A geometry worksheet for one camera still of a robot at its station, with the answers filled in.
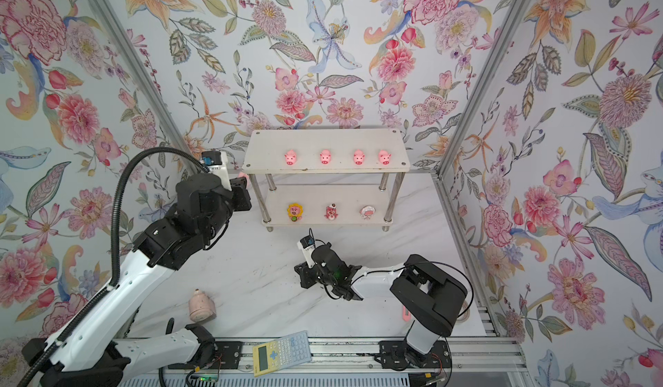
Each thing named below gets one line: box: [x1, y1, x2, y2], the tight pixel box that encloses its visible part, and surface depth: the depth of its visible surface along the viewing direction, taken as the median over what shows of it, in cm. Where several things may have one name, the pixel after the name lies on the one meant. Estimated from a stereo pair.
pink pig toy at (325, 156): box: [319, 148, 333, 165], surface depth 76 cm
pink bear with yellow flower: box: [286, 203, 304, 223], surface depth 97 cm
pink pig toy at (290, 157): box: [284, 149, 298, 166], surface depth 76 cm
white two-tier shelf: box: [240, 128, 411, 232], surface depth 86 cm
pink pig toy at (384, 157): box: [378, 149, 392, 165], surface depth 76 cm
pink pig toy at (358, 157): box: [353, 148, 366, 165], surface depth 76 cm
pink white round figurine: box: [359, 205, 377, 221], surface depth 95 cm
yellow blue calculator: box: [252, 329, 312, 378], surface depth 75 cm
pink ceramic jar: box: [188, 288, 217, 324], surface depth 78 cm
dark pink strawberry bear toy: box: [323, 203, 340, 222], surface depth 97 cm
